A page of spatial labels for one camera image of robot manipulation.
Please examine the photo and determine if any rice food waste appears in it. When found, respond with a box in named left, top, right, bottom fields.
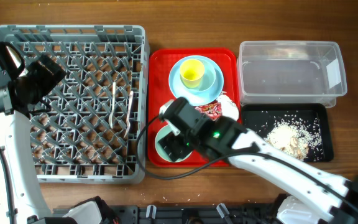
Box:
left=247, top=110, right=324, bottom=162

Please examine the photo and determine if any black waste tray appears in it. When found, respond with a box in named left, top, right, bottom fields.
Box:
left=241, top=103, right=334, bottom=162

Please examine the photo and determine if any clear plastic bin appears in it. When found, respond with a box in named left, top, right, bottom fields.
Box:
left=237, top=40, right=347, bottom=108

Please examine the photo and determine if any light blue plate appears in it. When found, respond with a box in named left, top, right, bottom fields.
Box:
left=168, top=55, right=224, bottom=106

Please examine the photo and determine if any yellow plastic cup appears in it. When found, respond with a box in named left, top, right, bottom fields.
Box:
left=180, top=58, right=205, bottom=88

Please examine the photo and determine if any white plastic fork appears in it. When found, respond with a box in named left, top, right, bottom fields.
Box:
left=108, top=82, right=116, bottom=129

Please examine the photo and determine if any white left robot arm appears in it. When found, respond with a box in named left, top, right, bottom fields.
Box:
left=0, top=42, right=67, bottom=223

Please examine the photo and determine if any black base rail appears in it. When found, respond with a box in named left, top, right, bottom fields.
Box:
left=110, top=203, right=280, bottom=224

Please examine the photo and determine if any white plastic spoon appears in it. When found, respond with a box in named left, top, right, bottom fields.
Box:
left=124, top=90, right=134, bottom=138

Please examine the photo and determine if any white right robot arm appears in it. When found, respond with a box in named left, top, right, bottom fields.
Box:
left=158, top=97, right=358, bottom=223

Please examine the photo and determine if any white napkin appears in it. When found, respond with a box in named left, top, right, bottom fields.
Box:
left=217, top=95, right=239, bottom=121

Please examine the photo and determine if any red plastic tray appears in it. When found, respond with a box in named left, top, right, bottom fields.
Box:
left=147, top=48, right=240, bottom=167

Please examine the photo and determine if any green bowl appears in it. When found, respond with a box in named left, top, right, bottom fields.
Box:
left=154, top=124, right=195, bottom=163

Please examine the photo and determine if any grey dishwasher rack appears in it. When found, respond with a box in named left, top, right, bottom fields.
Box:
left=0, top=25, right=150, bottom=184

